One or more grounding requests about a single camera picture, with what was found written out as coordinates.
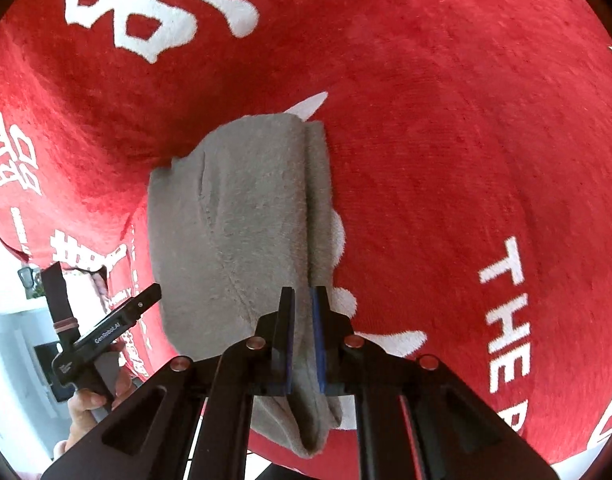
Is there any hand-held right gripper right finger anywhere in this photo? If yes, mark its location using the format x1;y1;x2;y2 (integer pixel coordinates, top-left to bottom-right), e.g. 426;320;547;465
311;286;560;480

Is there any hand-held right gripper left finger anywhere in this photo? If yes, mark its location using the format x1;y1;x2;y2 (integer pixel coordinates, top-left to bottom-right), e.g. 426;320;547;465
41;287;295;480

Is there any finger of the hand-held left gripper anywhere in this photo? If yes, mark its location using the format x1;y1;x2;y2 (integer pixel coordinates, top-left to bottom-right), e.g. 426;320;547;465
130;282;163;319

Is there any grey fleece garment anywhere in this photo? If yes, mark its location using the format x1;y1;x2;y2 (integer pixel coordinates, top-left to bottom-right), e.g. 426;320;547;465
147;114;358;460

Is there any person's left hand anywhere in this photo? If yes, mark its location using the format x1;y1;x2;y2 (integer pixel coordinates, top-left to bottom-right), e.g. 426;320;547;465
65;342;137;454

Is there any dark screen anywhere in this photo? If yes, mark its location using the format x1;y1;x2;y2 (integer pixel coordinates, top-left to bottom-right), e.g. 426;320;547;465
33;342;72;404

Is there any small dark green object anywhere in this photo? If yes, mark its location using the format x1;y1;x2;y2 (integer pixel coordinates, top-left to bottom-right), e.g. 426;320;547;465
17;266;43;302

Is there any red printed blanket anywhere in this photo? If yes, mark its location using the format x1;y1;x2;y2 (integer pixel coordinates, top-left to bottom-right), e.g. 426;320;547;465
0;0;612;480

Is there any dark strap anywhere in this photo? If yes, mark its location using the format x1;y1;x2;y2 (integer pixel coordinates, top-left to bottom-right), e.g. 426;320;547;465
40;261;81;347

